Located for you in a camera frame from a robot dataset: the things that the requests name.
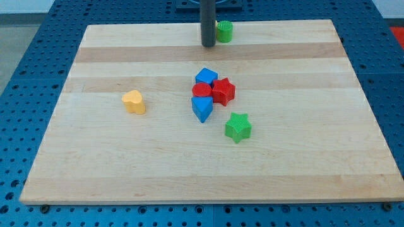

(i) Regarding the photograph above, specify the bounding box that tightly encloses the blue cube block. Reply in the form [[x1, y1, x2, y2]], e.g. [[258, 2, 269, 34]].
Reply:
[[195, 67, 218, 86]]

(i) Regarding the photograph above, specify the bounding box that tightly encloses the red cylinder block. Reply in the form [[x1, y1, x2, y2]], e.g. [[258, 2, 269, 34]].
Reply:
[[192, 82, 212, 97]]

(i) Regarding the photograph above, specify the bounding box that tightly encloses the blue triangle block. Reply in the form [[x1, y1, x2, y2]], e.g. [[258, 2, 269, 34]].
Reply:
[[191, 96, 213, 123]]

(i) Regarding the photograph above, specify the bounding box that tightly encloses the green cylinder block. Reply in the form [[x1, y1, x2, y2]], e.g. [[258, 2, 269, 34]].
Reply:
[[217, 21, 233, 43]]

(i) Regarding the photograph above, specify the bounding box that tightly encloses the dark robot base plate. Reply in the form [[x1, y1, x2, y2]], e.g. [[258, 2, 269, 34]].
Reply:
[[175, 0, 243, 12]]

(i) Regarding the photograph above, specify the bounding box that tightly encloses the red star block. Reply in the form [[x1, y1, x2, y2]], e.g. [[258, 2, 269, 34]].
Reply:
[[212, 78, 235, 107]]

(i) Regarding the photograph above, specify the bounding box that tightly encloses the green star block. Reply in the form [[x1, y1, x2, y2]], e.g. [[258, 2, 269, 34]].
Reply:
[[225, 112, 252, 144]]

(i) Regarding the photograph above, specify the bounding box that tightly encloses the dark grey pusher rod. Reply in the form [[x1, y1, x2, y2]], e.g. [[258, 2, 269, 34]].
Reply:
[[199, 0, 216, 47]]

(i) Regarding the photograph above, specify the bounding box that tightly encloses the yellow heart block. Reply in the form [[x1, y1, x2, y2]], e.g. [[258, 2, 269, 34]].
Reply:
[[121, 90, 146, 115]]

